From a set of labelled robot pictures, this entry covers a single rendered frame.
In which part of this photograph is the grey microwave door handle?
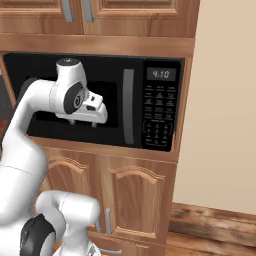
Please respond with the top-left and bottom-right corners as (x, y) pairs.
(122, 68), (136, 146)

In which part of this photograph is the wooden cabinet frame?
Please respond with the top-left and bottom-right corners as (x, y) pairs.
(0, 0), (201, 256)

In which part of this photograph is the wooden drawer front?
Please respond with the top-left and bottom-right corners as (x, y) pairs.
(87, 231), (168, 256)

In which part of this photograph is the grey drawer handle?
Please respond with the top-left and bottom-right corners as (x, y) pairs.
(99, 247), (123, 256)

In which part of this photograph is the black microwave door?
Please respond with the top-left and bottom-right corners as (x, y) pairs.
(2, 52), (145, 150)

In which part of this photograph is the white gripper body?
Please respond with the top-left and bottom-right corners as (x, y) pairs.
(54, 102), (109, 125)

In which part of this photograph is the wooden arched cupboard door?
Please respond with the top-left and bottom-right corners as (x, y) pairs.
(39, 147), (102, 234)
(97, 153), (178, 247)

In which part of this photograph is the black microwave oven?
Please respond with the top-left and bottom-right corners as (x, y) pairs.
(2, 51), (185, 153)

